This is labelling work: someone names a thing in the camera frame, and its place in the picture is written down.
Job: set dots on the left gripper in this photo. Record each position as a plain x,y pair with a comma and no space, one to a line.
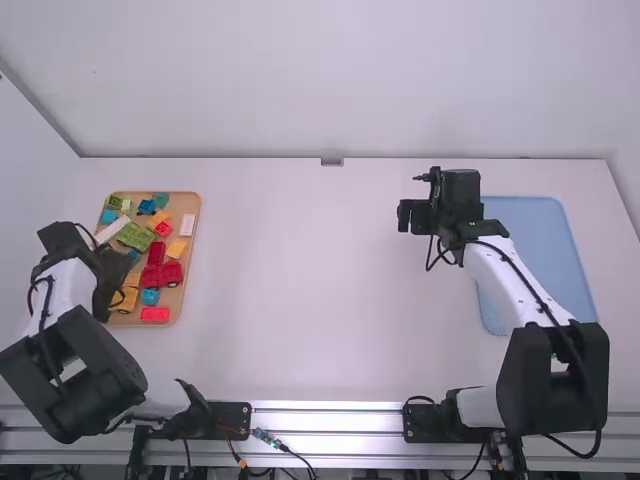
112,270

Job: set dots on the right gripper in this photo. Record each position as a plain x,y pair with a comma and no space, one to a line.
460,195

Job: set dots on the yellow toy car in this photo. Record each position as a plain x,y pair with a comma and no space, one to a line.
129,295

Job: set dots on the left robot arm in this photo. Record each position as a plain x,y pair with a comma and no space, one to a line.
60,300

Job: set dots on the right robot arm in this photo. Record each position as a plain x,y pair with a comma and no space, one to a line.
505,280

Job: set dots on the cyan toy brick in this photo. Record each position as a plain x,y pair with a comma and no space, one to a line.
134,256
151,296
108,217

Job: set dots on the long white toy brick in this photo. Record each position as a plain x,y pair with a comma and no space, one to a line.
112,230

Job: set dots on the green toy car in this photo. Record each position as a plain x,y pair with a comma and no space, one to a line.
135,237

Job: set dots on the long red toy brick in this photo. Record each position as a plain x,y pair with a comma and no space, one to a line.
156,253

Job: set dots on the red toy car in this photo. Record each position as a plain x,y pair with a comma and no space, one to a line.
162,275

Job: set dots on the flat red toy brick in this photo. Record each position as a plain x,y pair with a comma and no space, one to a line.
155,314

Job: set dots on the small red toy brick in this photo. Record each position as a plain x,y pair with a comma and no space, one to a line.
164,229

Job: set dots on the olive green toy brick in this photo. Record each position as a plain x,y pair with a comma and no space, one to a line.
117,202

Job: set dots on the rounded yellow toy brick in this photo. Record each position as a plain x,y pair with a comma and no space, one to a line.
159,218

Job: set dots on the blue toy car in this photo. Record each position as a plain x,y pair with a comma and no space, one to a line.
146,206

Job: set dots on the clear teal toy brick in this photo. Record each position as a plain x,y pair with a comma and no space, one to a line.
161,199

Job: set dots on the tan tray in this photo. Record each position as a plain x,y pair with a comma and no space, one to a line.
182,202

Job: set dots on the blue mat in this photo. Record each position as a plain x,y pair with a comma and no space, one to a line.
545,240

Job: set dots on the silver rails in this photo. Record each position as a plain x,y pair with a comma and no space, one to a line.
325,430

